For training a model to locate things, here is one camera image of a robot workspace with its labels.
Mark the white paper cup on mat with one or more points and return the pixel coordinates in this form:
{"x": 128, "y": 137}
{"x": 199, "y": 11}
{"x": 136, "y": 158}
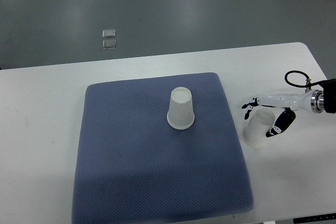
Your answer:
{"x": 180, "y": 115}

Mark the blue textured mat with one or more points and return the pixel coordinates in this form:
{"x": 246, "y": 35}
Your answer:
{"x": 133, "y": 167}

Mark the black table control panel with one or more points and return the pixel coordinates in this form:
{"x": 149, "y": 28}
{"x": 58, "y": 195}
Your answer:
{"x": 317, "y": 218}

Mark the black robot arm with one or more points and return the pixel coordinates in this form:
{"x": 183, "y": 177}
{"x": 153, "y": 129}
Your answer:
{"x": 326, "y": 86}

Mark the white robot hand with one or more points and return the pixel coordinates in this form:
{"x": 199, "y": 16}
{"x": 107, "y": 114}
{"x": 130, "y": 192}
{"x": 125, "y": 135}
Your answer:
{"x": 312, "y": 101}

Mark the white paper cup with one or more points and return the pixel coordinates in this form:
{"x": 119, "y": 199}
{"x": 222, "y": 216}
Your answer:
{"x": 254, "y": 133}
{"x": 180, "y": 115}

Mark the upper floor outlet plate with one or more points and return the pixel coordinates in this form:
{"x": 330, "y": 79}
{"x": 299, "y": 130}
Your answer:
{"x": 109, "y": 33}

